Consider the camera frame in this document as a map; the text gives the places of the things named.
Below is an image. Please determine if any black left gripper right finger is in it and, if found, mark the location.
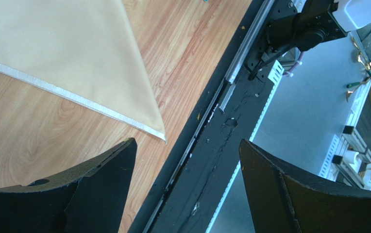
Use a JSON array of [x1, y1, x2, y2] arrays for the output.
[[239, 139, 371, 233]]

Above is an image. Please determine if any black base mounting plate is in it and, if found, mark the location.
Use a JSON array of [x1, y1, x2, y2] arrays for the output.
[[127, 0, 299, 233]]

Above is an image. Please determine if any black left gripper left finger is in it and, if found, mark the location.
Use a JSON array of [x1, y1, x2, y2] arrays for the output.
[[0, 138, 137, 233]]

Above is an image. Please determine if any gold green-handled fork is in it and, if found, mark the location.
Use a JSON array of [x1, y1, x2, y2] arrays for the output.
[[346, 76, 371, 102]]

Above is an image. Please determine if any aluminium frame rail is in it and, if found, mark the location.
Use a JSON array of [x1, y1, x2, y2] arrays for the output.
[[219, 0, 276, 113]]

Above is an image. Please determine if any beige cloth napkin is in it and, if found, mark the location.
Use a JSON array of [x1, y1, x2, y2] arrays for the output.
[[0, 0, 166, 140]]

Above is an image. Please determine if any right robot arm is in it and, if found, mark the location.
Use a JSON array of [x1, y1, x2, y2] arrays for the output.
[[245, 0, 371, 81]]

